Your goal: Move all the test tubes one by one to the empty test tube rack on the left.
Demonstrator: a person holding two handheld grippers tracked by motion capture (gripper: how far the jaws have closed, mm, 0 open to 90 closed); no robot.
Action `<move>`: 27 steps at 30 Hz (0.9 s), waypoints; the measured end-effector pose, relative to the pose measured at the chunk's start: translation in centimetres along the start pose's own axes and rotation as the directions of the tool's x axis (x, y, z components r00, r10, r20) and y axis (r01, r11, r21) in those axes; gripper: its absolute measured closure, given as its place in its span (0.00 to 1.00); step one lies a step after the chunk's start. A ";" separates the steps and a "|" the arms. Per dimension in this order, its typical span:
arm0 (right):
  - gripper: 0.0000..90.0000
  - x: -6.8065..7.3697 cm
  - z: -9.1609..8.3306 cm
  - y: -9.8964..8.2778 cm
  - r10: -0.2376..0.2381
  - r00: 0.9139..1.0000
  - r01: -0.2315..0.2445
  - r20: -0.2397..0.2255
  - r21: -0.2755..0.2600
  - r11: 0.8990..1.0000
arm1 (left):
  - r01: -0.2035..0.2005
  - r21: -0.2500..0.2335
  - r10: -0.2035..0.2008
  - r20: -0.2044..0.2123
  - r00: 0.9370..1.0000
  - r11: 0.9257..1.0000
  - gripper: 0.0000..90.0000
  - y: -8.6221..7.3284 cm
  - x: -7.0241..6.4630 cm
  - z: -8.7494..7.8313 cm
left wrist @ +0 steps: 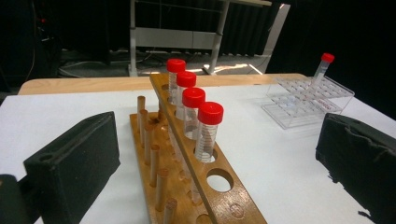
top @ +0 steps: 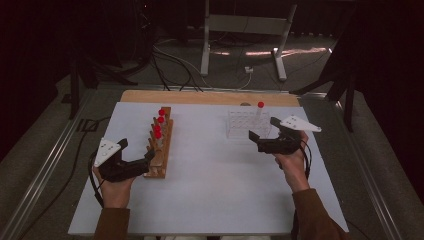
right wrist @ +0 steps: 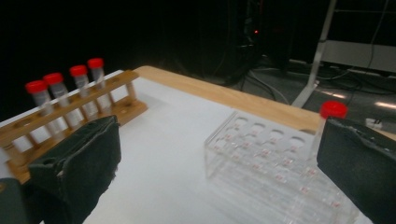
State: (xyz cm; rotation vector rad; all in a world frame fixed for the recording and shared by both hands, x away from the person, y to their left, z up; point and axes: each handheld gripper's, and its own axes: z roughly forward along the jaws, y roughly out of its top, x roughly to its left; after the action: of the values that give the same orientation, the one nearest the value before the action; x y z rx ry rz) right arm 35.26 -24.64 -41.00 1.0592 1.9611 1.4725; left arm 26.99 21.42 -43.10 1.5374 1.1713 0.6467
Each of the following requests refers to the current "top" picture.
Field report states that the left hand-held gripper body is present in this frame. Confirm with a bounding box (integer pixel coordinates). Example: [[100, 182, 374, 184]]
[[93, 137, 151, 184]]

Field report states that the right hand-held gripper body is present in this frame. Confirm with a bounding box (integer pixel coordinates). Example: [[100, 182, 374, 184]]
[[257, 115, 323, 155]]

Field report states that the wooden test tube rack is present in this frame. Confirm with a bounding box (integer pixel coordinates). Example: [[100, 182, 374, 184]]
[[143, 106, 175, 180]]

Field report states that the clear acrylic test tube rack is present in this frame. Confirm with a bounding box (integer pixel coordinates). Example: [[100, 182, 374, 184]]
[[226, 109, 271, 141]]

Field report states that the person's left hand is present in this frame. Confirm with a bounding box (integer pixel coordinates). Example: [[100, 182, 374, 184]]
[[92, 166, 136, 210]]

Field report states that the person's right hand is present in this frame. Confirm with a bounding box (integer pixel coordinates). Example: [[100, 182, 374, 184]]
[[274, 131, 311, 194]]

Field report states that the black tripod stand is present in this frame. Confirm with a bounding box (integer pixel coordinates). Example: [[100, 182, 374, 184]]
[[288, 33, 357, 133], [67, 49, 140, 121]]

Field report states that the white metal stand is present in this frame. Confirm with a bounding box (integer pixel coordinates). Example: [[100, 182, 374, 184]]
[[199, 0, 299, 82]]

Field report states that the right hand-held gripper black cable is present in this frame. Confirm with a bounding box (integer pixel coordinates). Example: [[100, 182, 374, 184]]
[[292, 141, 314, 240]]

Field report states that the hand-held gripper black cable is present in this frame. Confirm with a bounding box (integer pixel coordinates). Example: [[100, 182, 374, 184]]
[[292, 141, 314, 240], [87, 151, 105, 208]]

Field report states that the left hand-held gripper black cable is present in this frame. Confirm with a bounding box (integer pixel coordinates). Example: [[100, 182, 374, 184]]
[[87, 151, 105, 208]]

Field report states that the long black floor cable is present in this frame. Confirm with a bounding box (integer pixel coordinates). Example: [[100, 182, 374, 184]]
[[16, 116, 112, 240]]

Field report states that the aluminium floor rail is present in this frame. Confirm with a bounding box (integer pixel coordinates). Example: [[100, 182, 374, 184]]
[[328, 95, 406, 240], [0, 88, 98, 240]]

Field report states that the black floor cables bundle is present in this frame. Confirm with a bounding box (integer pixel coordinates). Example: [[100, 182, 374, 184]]
[[149, 44, 205, 93]]

